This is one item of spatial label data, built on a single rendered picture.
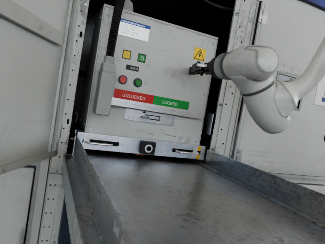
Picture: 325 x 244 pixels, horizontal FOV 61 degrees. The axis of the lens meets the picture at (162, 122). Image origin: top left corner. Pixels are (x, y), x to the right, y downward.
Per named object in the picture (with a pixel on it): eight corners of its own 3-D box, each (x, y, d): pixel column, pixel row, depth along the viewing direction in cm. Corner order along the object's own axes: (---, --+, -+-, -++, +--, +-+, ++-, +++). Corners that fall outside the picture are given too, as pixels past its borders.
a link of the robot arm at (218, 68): (243, 82, 89) (231, 83, 95) (248, 54, 89) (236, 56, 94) (219, 77, 86) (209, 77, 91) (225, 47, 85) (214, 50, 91)
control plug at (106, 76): (109, 116, 93) (117, 64, 92) (95, 114, 91) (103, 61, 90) (105, 114, 100) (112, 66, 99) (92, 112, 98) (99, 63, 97)
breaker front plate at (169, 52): (199, 149, 119) (218, 38, 117) (84, 136, 101) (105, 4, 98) (198, 148, 120) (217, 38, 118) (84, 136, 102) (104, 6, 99)
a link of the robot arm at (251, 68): (214, 59, 84) (232, 96, 88) (248, 53, 70) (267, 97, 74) (240, 42, 87) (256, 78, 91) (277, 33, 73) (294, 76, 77)
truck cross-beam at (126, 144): (203, 160, 120) (205, 146, 120) (75, 148, 100) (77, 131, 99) (198, 157, 125) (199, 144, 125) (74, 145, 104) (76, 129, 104)
